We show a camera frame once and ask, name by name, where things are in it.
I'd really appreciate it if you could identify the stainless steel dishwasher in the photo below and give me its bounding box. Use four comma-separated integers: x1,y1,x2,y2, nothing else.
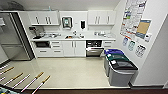
85,39,105,58

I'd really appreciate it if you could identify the white base cabinet with doors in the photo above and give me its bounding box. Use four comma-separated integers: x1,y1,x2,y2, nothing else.
33,39,87,58

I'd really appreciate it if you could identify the steel kitchen sink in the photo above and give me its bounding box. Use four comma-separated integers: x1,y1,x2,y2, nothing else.
64,34,85,40

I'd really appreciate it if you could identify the chrome faucet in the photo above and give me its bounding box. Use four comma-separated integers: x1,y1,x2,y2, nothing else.
72,30,79,37

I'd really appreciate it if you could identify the black soap dispenser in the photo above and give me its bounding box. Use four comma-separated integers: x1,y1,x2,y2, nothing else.
80,20,87,30

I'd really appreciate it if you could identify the white drawer cabinet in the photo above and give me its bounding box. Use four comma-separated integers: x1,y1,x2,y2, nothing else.
101,39,116,50

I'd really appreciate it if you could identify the blue recycling bin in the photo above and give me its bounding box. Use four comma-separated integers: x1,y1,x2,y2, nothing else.
103,48,125,76

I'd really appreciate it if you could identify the steel paper towel dispenser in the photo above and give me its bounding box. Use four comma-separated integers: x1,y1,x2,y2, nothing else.
61,16,74,30

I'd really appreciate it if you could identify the green recycling bin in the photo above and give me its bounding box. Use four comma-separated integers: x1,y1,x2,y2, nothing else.
105,53,132,81

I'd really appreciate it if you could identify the black built-in microwave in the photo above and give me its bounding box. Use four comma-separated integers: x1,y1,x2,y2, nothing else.
34,40,51,49

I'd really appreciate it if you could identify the grey trash bin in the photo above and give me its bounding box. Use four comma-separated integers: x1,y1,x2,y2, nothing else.
108,59,139,88

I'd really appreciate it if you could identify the green bin sign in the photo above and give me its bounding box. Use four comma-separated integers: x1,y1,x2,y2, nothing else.
127,40,137,52

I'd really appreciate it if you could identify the flat black tray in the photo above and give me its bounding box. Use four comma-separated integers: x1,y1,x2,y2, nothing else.
32,35,43,40

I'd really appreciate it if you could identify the bulletin board with papers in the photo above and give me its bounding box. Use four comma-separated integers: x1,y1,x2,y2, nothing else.
119,0,148,41

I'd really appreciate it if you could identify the orange and blue notice board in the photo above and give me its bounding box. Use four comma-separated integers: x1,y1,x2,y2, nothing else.
135,19,153,42

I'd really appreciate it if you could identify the stainless steel refrigerator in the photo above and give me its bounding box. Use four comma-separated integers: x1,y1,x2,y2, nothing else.
0,12,35,62

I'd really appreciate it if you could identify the white wall cabinet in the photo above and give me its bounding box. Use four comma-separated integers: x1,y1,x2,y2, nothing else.
87,9,117,26
27,10,61,27

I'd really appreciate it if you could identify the small white wall box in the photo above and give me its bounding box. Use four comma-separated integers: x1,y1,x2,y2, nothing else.
144,32,154,43

